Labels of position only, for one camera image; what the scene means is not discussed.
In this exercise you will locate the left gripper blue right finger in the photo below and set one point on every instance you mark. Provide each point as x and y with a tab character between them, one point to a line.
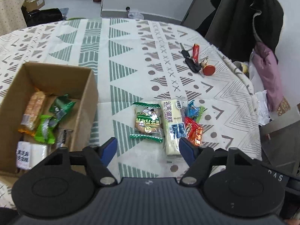
188	151

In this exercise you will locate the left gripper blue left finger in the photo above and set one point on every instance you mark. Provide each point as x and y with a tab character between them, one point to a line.
107	151

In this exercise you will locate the orange candy packet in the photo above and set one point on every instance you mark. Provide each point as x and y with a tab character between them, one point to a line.
197	136

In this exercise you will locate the red candy packet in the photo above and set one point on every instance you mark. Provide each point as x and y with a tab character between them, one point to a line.
191	127

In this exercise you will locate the white blue cake pack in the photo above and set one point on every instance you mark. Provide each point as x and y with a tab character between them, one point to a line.
173	124

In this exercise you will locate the small beige snack bar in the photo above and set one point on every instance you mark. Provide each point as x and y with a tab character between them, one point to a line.
64	137

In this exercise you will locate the green cookie snack packet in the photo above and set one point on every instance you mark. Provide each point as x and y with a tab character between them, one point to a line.
147	124

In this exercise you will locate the dark green snack packet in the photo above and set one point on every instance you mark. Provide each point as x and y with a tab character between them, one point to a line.
60	107

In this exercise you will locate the light green candy packet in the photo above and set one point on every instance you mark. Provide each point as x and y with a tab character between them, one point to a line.
44	133

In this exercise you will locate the white black-label snack pack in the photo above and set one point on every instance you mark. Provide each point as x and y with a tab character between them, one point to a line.
29	154

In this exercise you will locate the orange cracker snack pack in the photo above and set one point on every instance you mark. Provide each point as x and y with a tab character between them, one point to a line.
33	111

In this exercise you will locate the blue candy packet upper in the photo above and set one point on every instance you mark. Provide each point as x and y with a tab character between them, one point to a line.
192	110

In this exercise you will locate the green plum candy packet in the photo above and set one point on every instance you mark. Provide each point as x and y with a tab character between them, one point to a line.
200	113

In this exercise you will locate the brown cardboard box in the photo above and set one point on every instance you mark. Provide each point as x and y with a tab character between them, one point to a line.
55	80

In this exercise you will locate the patterned bed cover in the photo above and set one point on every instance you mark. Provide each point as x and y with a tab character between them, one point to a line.
141	60

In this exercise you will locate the black car key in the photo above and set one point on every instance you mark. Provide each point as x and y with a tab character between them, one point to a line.
194	67

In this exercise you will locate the lucky cat key charm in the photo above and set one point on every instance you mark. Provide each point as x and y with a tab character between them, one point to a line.
203	61

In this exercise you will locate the yellow tape roll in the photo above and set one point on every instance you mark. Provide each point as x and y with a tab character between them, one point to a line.
243	66

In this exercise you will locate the pink clothing pile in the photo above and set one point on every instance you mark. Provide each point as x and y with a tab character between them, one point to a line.
265	63

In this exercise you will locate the dark chair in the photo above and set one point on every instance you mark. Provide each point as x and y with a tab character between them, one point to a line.
211	7

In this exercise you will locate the black bag on floor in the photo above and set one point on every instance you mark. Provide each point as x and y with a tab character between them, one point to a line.
36	17

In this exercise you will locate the black jacket on chair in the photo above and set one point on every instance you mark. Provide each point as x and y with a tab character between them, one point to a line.
262	22

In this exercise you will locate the small cardboard box on floor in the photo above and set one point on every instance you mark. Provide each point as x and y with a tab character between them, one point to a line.
31	5

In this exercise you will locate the round table with dotted cloth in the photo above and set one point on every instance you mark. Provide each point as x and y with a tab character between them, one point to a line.
11	16

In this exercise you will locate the red round keychain charm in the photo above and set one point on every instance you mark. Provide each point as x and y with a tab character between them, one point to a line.
208	70

